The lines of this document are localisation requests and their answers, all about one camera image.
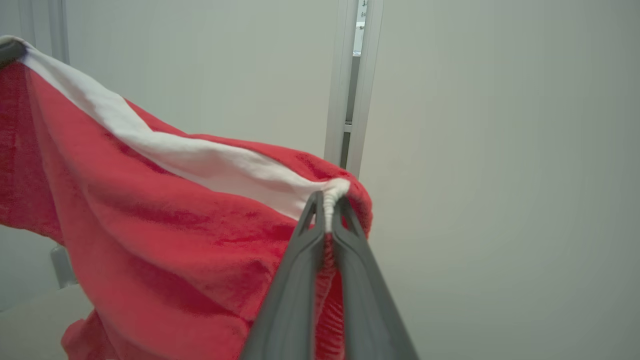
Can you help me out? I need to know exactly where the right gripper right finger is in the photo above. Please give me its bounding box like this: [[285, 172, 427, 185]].
[[332, 196, 420, 360]]

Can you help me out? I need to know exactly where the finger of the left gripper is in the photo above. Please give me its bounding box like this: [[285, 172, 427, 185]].
[[0, 39, 27, 68]]

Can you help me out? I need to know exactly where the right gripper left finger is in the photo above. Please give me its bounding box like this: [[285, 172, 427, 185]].
[[240, 191, 326, 360]]

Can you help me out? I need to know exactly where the red garment with white stripe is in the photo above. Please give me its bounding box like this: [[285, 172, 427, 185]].
[[0, 35, 373, 360]]

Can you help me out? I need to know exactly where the grey metal partition post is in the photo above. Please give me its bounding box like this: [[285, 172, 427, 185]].
[[324, 0, 385, 178]]

